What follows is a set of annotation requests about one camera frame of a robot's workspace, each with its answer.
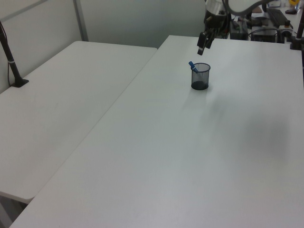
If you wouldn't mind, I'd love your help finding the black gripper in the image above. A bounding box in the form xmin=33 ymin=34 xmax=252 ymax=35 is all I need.
xmin=197 ymin=10 xmax=230 ymax=56

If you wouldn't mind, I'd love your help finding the blue and white marker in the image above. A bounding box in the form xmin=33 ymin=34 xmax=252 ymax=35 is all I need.
xmin=188 ymin=61 xmax=200 ymax=74

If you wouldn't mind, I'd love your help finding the black mesh pen cup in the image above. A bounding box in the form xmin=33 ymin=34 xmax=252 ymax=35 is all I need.
xmin=190 ymin=62 xmax=211 ymax=91

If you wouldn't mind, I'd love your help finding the grey control box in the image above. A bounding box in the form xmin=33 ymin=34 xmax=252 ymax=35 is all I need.
xmin=229 ymin=20 xmax=249 ymax=40

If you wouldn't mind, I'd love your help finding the black electronics box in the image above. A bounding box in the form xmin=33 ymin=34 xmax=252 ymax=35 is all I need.
xmin=251 ymin=28 xmax=279 ymax=44

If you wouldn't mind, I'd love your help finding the black keyboard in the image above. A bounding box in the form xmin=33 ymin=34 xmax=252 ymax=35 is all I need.
xmin=266 ymin=8 xmax=288 ymax=27

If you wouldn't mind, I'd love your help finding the black camera stand pole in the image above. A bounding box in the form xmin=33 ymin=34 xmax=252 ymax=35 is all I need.
xmin=289 ymin=13 xmax=304 ymax=51
xmin=0 ymin=20 xmax=29 ymax=88

